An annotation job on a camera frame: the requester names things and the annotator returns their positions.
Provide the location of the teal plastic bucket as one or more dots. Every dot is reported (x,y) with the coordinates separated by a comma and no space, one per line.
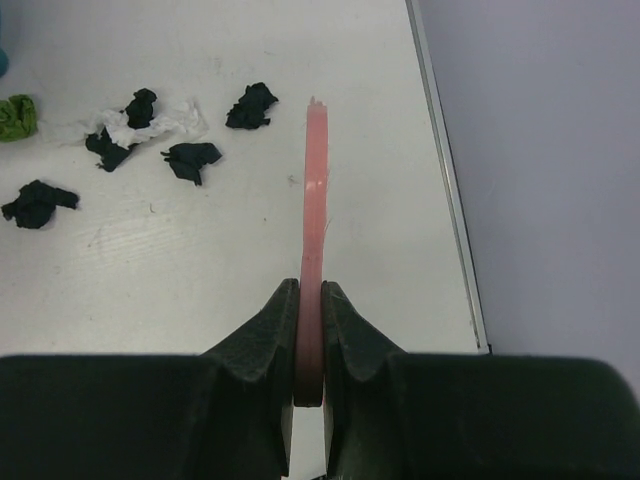
(4,62)

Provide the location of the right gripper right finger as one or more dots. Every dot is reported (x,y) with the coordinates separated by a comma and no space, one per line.
(391,414)

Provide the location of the black paper scrap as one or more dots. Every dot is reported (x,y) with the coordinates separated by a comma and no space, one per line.
(111,155)
(140,110)
(36,204)
(249,112)
(186,160)

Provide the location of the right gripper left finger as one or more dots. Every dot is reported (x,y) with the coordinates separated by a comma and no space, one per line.
(223,414)

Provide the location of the white paper scrap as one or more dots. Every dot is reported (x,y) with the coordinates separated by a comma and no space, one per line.
(182,118)

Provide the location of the black paper scrap far right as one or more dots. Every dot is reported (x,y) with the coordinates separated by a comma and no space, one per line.
(249,112)

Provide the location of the green paper scrap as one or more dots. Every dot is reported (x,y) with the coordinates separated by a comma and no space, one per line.
(18,118)

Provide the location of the pink hand brush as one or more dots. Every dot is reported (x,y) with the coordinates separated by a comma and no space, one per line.
(309,346)

